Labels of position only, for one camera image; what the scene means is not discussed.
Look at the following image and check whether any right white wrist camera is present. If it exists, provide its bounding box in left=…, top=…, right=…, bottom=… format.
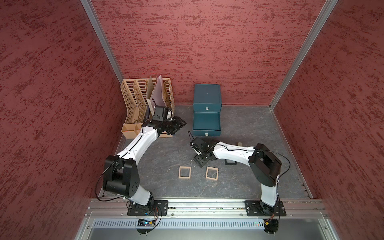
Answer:
left=190, top=137, right=205, bottom=156

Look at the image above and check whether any pink brooch box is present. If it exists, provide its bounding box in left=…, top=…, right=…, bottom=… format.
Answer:
left=178, top=166, right=192, bottom=180
left=205, top=167, right=219, bottom=181

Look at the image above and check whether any black brooch box diamond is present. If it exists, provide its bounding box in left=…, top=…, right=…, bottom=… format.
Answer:
left=194, top=155, right=210, bottom=168

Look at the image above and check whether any pink folder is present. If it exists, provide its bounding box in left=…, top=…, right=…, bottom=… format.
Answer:
left=150, top=75, right=167, bottom=108

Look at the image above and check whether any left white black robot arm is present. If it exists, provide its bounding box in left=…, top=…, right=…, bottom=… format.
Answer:
left=99, top=117, right=187, bottom=215

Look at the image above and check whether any brown cardboard divider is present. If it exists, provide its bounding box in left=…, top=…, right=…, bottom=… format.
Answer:
left=146, top=77, right=154, bottom=100

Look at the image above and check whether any aluminium mounting rail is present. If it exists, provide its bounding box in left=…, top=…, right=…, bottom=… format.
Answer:
left=85, top=198, right=330, bottom=219

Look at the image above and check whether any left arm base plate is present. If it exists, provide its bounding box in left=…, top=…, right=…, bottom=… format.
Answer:
left=127, top=200, right=169, bottom=217

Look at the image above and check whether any teal drawer cabinet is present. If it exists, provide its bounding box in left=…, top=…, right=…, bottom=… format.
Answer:
left=193, top=84, right=222, bottom=104

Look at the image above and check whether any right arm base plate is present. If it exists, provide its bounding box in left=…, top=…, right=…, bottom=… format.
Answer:
left=245, top=200, right=287, bottom=217

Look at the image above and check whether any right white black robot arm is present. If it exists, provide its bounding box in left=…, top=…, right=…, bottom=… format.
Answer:
left=190, top=137, right=282, bottom=216

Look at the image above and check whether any black brooch box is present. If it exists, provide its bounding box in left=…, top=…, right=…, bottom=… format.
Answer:
left=225, top=159, right=237, bottom=166

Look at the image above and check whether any tan plastic file organizer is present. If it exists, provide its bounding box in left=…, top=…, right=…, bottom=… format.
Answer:
left=121, top=79, right=157, bottom=139

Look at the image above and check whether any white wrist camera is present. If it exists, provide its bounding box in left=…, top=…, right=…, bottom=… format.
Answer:
left=190, top=137, right=205, bottom=156
left=152, top=106, right=173, bottom=122

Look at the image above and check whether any teal top drawer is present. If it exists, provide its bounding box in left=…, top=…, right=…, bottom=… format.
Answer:
left=193, top=103, right=222, bottom=113

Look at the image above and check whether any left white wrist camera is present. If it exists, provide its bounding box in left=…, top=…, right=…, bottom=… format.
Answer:
left=152, top=106, right=173, bottom=122

